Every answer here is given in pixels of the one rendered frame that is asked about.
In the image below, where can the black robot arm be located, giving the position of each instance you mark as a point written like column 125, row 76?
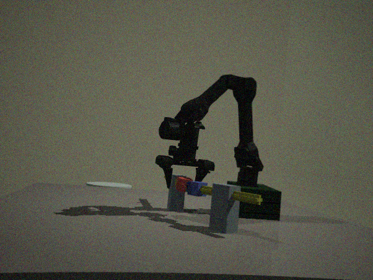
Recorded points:
column 246, row 153

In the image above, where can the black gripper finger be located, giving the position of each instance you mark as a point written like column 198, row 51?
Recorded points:
column 168, row 175
column 200, row 174

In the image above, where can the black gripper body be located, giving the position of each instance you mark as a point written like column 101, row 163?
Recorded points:
column 186, row 153

